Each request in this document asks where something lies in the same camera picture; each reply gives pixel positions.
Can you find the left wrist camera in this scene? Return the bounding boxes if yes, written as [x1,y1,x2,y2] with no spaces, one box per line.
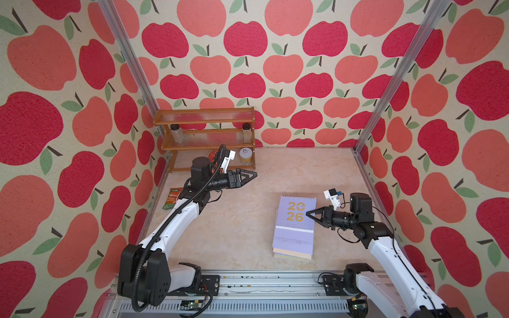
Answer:
[219,150,235,173]

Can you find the right aluminium frame post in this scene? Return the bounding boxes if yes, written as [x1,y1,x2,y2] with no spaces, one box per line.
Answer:
[352,0,452,157]

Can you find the yellow-green calendar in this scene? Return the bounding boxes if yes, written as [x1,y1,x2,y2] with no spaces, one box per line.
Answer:
[274,254,312,262]

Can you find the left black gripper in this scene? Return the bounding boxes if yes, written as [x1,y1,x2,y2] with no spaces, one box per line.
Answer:
[204,170,256,192]

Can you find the glass spice jar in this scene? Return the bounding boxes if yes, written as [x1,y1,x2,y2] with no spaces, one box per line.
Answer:
[242,123,253,144]
[170,124,185,144]

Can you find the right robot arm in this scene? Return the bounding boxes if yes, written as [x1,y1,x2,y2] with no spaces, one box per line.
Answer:
[306,189,463,317]

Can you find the purple calendar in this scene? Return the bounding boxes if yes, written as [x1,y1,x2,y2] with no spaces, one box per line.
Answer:
[272,196,317,255]

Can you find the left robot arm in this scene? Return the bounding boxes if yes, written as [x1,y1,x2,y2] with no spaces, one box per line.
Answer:
[117,155,257,312]

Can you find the green snack bag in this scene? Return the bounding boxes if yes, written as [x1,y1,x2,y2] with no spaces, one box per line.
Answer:
[163,188,183,210]

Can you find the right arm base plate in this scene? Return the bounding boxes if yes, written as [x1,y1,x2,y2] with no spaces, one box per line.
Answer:
[318,272,363,297]

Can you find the pink calendar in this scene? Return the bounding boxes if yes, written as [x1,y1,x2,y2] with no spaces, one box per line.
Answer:
[273,249,312,260]

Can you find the red round tin can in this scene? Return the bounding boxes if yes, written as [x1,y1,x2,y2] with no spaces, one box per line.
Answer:
[208,151,218,162]

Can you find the front aluminium rail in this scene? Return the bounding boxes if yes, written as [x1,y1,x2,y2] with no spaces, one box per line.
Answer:
[99,271,442,318]

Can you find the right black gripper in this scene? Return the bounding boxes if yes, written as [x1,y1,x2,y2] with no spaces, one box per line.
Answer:
[306,206,356,231]

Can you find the aluminium frame post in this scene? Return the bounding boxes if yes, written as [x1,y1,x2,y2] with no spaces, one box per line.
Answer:
[352,0,452,157]
[98,0,159,119]

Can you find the wooden three-tier shelf rack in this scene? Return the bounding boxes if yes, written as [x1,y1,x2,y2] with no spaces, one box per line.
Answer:
[154,107,256,172]

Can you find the left glass spice jar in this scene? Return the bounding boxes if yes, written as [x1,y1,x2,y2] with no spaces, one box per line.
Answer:
[170,124,185,144]

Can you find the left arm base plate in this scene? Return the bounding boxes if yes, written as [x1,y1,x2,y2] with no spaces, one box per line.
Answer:
[168,275,221,297]

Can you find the yellow pull-tab can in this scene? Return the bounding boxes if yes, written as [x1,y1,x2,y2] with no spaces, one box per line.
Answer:
[239,147,254,165]

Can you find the right glass spice jar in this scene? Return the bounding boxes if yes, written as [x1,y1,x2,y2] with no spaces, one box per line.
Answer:
[242,123,253,144]

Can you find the left aluminium frame post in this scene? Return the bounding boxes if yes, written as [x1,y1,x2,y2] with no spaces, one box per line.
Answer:
[98,0,159,119]

